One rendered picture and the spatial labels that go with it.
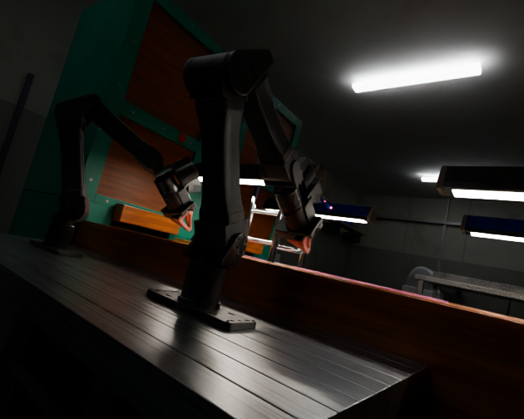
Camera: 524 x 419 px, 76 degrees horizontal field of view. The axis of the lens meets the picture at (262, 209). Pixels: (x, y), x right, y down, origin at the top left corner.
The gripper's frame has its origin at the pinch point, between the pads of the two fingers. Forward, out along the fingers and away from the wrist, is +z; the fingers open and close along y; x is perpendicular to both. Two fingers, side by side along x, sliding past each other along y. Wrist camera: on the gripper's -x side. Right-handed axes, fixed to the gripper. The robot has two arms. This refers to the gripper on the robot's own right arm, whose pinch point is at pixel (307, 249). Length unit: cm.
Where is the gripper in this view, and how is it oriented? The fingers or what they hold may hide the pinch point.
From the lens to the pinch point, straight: 86.8
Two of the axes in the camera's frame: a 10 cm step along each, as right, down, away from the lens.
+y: -7.9, -1.0, 6.0
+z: 3.2, 7.7, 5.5
